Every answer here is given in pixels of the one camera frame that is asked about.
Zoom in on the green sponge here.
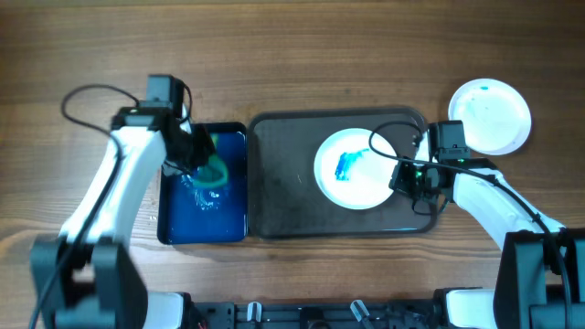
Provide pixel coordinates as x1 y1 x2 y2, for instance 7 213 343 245
186 133 229 189

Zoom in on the white plate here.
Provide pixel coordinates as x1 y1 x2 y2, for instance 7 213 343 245
448 79 532 155
314 128 398 210

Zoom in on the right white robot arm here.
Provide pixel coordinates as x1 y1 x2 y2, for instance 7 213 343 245
390 158 584 328

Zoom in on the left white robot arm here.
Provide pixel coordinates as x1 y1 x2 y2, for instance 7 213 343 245
29 108 215 328

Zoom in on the blue water tray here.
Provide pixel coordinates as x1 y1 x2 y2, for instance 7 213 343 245
157 122 248 245

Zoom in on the dark brown serving tray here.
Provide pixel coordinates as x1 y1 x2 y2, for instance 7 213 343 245
247 106 438 239

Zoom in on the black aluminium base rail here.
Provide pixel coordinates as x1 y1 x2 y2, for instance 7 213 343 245
182 299 451 329

